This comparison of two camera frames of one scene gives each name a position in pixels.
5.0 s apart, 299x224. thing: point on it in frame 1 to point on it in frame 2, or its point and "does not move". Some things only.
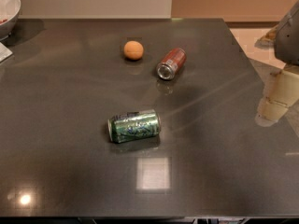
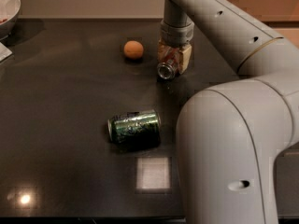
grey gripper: [288, 41] to [175, 35]
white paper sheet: [5, 52] does not move
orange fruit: [133, 50] does not move
